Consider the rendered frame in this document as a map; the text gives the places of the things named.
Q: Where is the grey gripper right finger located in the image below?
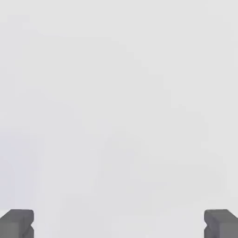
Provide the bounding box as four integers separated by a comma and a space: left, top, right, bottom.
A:
204, 209, 238, 238

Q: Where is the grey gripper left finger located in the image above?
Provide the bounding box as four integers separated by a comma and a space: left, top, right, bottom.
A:
0, 209, 35, 238

